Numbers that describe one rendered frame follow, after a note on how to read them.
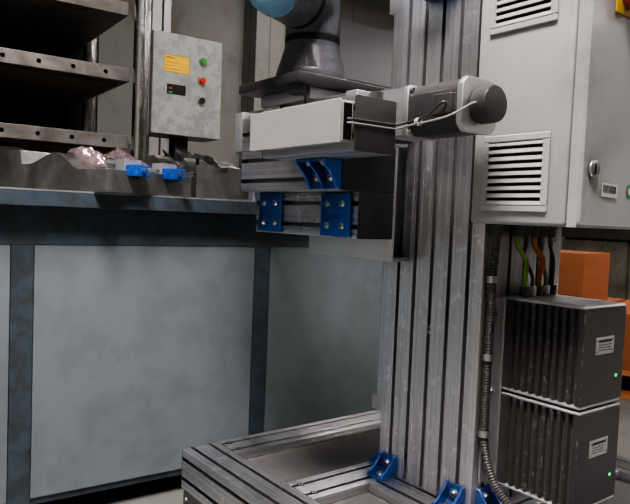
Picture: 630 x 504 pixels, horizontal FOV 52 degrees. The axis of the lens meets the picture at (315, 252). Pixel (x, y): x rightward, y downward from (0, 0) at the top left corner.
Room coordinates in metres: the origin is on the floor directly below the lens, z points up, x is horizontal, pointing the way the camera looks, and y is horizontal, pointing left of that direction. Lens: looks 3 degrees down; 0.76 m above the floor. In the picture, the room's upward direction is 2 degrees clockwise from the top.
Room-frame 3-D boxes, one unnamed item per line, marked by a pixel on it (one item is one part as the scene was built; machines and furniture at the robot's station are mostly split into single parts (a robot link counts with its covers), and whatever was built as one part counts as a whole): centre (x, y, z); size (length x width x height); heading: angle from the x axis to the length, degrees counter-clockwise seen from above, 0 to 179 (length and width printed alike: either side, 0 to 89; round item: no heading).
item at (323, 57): (1.40, 0.02, 1.09); 0.15 x 0.15 x 0.10
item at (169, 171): (1.64, 0.36, 0.86); 0.13 x 0.05 x 0.05; 52
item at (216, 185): (2.04, 0.36, 0.87); 0.50 x 0.26 x 0.14; 35
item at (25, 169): (1.76, 0.61, 0.86); 0.50 x 0.26 x 0.11; 52
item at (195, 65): (2.73, 0.59, 0.74); 0.30 x 0.22 x 1.47; 125
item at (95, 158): (1.77, 0.60, 0.90); 0.26 x 0.18 x 0.08; 52
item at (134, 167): (1.56, 0.42, 0.86); 0.13 x 0.05 x 0.05; 52
